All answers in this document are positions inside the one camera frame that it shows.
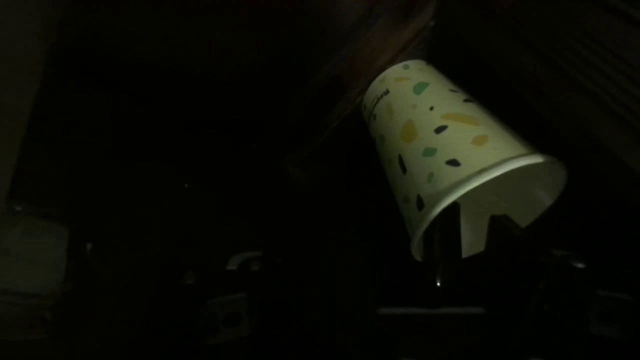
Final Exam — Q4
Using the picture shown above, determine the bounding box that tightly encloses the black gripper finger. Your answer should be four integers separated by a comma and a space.
487, 212, 587, 308

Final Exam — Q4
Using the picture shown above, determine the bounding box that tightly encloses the dark wooden desk hutch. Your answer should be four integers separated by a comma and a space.
0, 0, 640, 360

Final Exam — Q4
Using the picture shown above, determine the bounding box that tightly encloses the white speckled paper cup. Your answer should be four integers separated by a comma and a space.
358, 57, 570, 264

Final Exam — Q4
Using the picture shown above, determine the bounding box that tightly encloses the black marker pen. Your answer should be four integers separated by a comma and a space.
422, 197, 467, 295

